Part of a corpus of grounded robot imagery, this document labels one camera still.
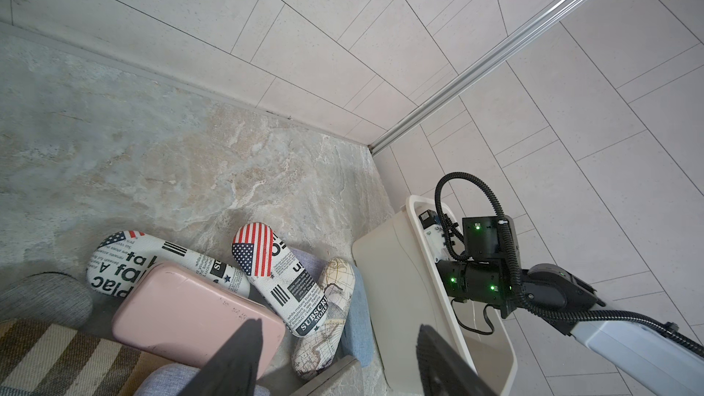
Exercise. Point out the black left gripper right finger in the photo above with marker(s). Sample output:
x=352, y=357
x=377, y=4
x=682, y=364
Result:
x=442, y=371

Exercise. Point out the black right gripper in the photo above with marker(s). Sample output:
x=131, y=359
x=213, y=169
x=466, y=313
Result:
x=483, y=277

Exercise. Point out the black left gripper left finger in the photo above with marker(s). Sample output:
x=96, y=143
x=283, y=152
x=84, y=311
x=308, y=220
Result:
x=233, y=370

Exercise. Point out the cream plastic storage box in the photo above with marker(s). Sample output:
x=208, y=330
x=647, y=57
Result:
x=405, y=291

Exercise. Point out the light grey rectangular glasses case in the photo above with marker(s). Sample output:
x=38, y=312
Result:
x=343, y=378

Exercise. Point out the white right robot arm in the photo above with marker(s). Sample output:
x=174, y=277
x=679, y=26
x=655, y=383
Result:
x=655, y=354

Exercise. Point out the map print glasses case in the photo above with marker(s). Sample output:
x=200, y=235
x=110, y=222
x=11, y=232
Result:
x=316, y=352

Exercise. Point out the brown plaid glasses case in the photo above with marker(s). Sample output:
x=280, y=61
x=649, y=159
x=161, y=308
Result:
x=40, y=358

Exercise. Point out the grey fabric glasses case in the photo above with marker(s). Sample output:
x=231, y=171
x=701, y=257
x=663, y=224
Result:
x=50, y=297

